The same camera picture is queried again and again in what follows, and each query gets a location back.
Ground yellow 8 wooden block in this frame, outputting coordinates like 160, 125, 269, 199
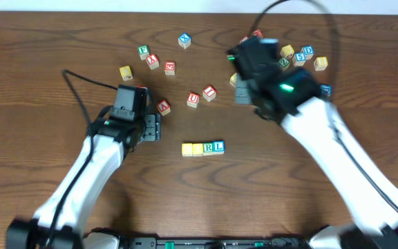
314, 57, 328, 71

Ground blue L wooden block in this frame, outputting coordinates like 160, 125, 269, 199
213, 140, 225, 155

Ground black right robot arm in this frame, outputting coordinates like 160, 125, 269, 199
227, 37, 398, 248

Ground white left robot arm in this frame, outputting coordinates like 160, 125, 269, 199
6, 85, 160, 249

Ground yellow block far top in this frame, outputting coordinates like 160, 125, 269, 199
280, 44, 294, 59

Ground red A wooden block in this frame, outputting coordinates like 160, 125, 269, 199
157, 100, 171, 116

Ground red E wooden block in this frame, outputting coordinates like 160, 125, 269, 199
164, 61, 176, 75

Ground blue D block far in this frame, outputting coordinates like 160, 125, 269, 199
301, 46, 314, 60

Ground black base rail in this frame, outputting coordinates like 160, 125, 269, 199
91, 235, 310, 249

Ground red X wooden block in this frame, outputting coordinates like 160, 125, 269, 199
145, 54, 160, 70

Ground blue 5 wooden block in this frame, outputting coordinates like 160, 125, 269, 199
292, 53, 306, 66

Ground green R wooden block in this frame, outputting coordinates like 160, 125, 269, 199
203, 142, 214, 156

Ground red I block far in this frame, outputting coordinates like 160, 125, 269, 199
239, 36, 248, 43

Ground yellow O wooden block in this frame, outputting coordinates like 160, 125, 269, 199
192, 143, 204, 156

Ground yellow block beside centre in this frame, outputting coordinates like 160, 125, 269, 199
229, 73, 238, 87

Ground blue D block right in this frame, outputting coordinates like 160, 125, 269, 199
321, 84, 332, 98

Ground green F wooden block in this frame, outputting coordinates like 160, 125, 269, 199
138, 45, 150, 60

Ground red W wooden block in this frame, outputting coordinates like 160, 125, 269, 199
252, 29, 264, 39

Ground yellow acorn wooden block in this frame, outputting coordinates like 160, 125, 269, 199
119, 66, 133, 81

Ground red I block centre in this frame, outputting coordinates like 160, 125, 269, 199
202, 85, 217, 102

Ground blue d block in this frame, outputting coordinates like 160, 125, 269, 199
301, 46, 314, 60
321, 84, 332, 98

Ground yellow C wooden block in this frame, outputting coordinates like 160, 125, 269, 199
181, 143, 193, 157

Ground blue X wooden block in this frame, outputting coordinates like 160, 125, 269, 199
178, 33, 191, 49

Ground green Z wooden block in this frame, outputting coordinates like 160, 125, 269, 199
278, 57, 290, 71

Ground red U block centre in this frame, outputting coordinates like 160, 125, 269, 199
187, 93, 200, 108

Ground red i block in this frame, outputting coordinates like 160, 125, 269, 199
202, 85, 217, 102
239, 36, 248, 43

